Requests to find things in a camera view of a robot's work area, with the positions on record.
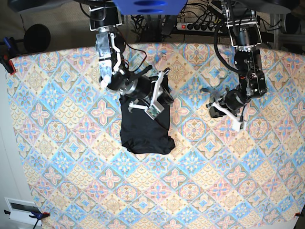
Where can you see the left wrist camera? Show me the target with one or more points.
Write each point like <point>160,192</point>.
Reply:
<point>239,126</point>

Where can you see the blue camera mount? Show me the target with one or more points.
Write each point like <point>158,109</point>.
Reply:
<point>150,7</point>

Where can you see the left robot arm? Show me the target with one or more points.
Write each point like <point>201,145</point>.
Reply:
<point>242,27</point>

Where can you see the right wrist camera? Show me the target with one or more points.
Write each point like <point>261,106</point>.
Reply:
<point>154,111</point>

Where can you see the black round speaker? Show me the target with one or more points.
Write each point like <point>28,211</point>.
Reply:
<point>37,38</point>

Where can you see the black t-shirt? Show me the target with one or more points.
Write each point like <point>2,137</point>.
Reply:
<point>140,134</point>

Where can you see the blue clamp upper left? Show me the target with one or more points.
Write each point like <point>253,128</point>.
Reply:
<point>9,42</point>

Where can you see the orange clamp lower right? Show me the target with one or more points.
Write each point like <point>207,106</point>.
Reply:
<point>299,214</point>

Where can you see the orange black clamp left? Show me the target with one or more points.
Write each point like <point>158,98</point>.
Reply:
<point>7,64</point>

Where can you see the white floor vent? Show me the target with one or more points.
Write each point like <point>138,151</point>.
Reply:
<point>20,210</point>

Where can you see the patterned tablecloth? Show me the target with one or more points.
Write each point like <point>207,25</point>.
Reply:
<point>67,130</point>

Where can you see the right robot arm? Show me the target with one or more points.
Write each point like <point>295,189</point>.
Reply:
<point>115,73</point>

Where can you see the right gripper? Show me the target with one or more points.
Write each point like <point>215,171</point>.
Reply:
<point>142,87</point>

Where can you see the blue orange clamp lower left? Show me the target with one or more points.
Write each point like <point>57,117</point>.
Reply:
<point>38,215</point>

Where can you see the white power strip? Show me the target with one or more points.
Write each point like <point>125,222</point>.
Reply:
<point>198,27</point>

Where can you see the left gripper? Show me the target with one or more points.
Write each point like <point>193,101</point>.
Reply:
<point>233,101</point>

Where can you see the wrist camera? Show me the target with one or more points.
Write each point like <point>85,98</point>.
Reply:
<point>154,111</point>
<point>239,126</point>

